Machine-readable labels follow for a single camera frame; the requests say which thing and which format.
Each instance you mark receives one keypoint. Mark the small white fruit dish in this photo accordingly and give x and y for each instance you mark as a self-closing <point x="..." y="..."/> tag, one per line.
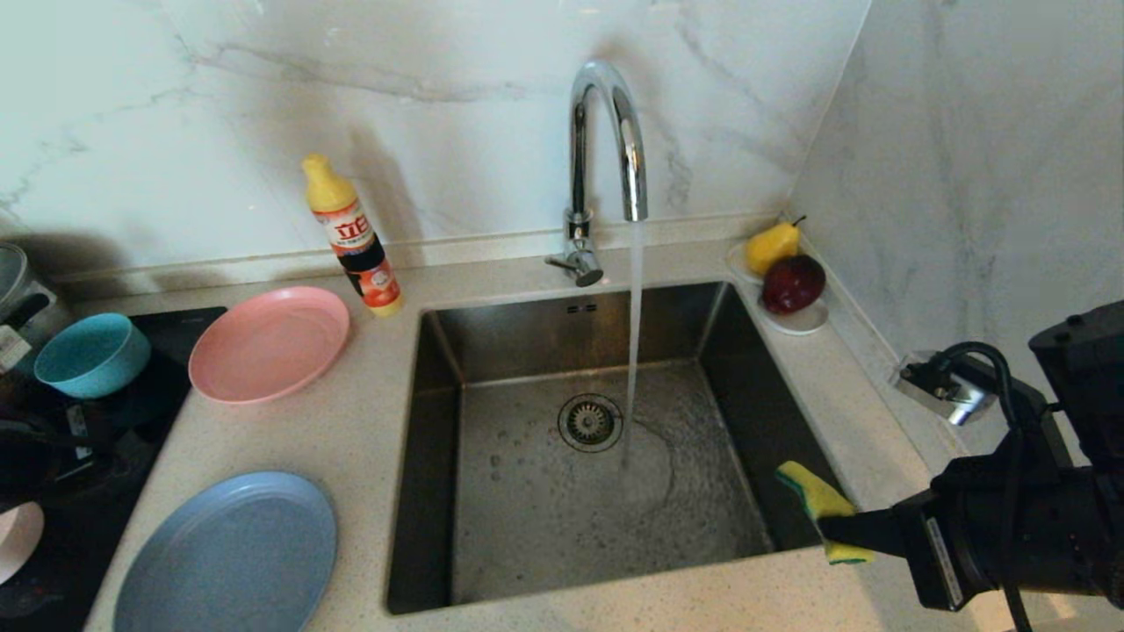
<point x="803" y="325"/>

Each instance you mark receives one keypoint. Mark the black frying pan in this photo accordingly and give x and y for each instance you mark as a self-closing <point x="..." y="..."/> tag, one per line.
<point x="145" y="408"/>

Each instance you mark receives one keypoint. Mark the dark red apple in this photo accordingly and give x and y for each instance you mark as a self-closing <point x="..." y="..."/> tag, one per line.
<point x="795" y="283"/>

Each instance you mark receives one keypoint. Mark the round metal drain strainer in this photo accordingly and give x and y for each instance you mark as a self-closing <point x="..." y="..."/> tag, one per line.
<point x="590" y="423"/>

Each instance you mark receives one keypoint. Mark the large blue-grey plate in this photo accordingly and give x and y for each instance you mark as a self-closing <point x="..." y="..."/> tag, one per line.
<point x="228" y="553"/>

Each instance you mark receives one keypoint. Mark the chrome gooseneck faucet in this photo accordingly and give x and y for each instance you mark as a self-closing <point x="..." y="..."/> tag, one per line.
<point x="577" y="175"/>

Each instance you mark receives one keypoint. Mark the large pink plate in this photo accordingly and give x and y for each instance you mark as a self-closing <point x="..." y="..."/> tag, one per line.
<point x="268" y="347"/>

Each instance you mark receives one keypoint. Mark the teal bowl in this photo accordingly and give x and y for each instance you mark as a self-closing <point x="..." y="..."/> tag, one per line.
<point x="88" y="351"/>

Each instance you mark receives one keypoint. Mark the stainless steel sink basin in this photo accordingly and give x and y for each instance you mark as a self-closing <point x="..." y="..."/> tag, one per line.
<point x="527" y="535"/>

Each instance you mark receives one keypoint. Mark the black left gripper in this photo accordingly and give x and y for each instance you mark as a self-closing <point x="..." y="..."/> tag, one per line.
<point x="79" y="439"/>

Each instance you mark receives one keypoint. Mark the black glass induction cooktop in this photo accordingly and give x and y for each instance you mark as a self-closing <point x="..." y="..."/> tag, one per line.
<point x="193" y="329"/>

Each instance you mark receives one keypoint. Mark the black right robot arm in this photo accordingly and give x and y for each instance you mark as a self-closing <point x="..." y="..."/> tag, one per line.
<point x="1054" y="518"/>

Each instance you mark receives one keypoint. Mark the yellow pear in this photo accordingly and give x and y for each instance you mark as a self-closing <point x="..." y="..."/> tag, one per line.
<point x="773" y="248"/>

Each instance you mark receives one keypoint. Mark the pink bowl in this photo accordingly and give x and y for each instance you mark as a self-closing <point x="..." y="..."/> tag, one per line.
<point x="16" y="540"/>

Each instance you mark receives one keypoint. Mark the yellow-capped orange dish soap bottle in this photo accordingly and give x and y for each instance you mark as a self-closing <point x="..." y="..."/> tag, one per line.
<point x="351" y="233"/>

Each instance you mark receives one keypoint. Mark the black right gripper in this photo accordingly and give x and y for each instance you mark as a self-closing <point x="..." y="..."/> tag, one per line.
<point x="935" y="549"/>

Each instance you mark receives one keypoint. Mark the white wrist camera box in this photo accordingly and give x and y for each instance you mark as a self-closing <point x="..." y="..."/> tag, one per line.
<point x="944" y="391"/>

